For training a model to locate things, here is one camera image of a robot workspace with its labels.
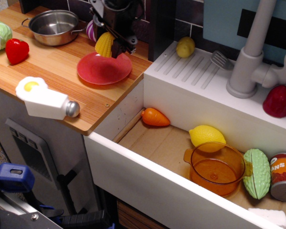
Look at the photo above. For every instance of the white toy sink unit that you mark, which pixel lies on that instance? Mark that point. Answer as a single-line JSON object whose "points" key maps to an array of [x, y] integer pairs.
{"points": [[143, 165]]}

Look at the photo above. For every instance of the green toy bitter gourd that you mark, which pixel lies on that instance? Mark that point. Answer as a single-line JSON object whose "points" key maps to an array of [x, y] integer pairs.
{"points": [[258, 184]]}

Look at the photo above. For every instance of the white salt shaker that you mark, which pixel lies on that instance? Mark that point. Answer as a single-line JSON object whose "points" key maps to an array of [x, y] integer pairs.
{"points": [[47, 103]]}

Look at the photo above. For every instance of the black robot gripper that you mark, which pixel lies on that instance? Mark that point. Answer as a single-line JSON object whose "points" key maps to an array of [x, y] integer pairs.
{"points": [[116, 17]]}

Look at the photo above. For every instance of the toy fried egg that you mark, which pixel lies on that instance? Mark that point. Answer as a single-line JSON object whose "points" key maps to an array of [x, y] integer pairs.
{"points": [[25, 86]]}

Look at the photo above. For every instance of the grey toy oven door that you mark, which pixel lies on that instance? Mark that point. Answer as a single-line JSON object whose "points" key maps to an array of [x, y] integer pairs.
{"points": [[35, 152]]}

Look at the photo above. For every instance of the toy beans can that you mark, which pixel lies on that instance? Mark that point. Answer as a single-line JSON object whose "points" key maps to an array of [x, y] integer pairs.
{"points": [[278, 176]]}

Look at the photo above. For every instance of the small steel pot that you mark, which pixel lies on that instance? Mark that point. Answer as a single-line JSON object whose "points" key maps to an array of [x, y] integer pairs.
{"points": [[55, 27]]}

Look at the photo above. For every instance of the blue clamp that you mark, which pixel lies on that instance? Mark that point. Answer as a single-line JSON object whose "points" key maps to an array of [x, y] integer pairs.
{"points": [[16, 178]]}

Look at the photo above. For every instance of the orange transparent plastic pot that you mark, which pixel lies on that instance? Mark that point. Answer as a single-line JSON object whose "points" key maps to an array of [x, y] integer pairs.
{"points": [[217, 167]]}

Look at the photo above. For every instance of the yellow toy lemon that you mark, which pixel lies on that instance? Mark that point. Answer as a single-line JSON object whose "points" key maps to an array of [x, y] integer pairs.
{"points": [[207, 138]]}

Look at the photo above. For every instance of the red toy pepper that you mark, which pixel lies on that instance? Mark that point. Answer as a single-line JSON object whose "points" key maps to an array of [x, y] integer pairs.
{"points": [[275, 102]]}

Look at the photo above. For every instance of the grey toy spatula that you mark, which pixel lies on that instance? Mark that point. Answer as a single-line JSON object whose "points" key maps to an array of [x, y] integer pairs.
{"points": [[221, 61]]}

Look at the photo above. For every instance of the yellow toy corn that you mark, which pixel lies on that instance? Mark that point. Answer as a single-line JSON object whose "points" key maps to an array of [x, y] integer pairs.
{"points": [[104, 45]]}

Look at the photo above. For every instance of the purple striped toy onion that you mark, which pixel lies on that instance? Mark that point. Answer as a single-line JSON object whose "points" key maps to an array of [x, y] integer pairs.
{"points": [[90, 31]]}

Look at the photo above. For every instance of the orange toy carrot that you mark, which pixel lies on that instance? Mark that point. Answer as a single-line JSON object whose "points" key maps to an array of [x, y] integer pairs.
{"points": [[151, 116]]}

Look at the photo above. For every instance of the yellow toy potato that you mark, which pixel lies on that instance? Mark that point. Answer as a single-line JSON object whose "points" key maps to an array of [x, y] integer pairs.
{"points": [[185, 47]]}

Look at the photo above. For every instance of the grey toy faucet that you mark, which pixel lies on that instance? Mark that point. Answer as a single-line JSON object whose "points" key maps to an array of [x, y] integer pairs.
{"points": [[249, 68]]}

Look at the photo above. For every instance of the red toy strawberry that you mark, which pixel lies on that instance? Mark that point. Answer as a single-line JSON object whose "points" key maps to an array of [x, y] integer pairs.
{"points": [[16, 50]]}

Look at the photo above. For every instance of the pink plastic plate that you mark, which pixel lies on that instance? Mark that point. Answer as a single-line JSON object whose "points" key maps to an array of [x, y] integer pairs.
{"points": [[96, 69]]}

